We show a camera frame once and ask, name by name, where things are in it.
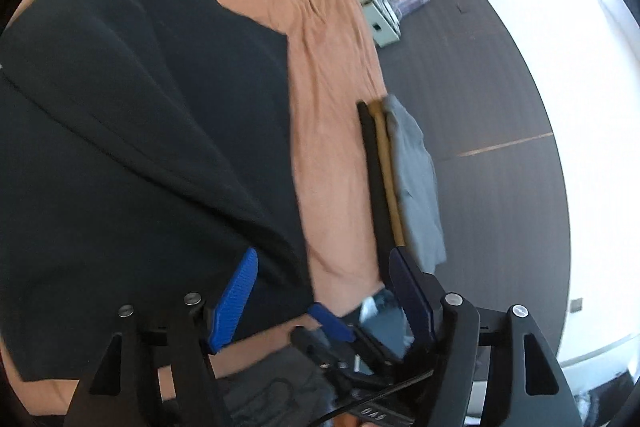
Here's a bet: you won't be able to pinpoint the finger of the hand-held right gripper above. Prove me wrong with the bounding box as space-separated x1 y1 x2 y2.
291 303 357 388
350 326 403 383

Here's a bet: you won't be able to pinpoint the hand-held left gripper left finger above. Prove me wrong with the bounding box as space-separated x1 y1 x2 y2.
60 247 261 427

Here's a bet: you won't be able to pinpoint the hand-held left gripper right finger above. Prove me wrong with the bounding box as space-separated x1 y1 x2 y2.
387 247 583 427

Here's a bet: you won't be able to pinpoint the black bear print t-shirt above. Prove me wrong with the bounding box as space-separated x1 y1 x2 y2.
0 0 316 383

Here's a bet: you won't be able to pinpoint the blue patterned bed sheet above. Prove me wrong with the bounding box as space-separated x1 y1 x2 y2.
357 289 408 363

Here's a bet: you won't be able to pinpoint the person's grey printed pants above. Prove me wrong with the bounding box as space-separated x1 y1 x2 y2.
215 347 341 427

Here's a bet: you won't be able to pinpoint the grey folded shirt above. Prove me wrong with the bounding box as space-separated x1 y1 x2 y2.
382 94 447 273

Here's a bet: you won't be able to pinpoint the brown fleece blanket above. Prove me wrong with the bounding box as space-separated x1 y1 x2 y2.
0 0 396 408

